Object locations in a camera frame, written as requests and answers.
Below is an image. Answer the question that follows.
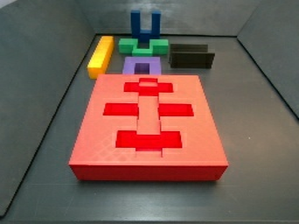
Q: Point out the purple U-shaped block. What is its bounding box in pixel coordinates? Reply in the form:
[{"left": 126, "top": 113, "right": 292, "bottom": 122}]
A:
[{"left": 123, "top": 57, "right": 162, "bottom": 74}]

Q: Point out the red board with cutouts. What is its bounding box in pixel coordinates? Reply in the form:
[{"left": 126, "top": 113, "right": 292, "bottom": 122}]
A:
[{"left": 70, "top": 74, "right": 229, "bottom": 181}]

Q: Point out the black angle fixture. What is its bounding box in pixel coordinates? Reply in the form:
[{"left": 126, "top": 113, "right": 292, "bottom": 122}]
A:
[{"left": 170, "top": 44, "right": 215, "bottom": 69}]

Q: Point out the yellow long bar block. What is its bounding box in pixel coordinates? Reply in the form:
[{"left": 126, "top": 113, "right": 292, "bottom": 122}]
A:
[{"left": 89, "top": 36, "right": 115, "bottom": 79}]

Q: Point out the green zigzag block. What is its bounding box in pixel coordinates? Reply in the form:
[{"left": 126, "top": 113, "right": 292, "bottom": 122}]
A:
[{"left": 118, "top": 38, "right": 170, "bottom": 57}]

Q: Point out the blue U-shaped block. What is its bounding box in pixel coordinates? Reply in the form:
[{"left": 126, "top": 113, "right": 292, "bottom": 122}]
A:
[{"left": 131, "top": 10, "right": 162, "bottom": 43}]

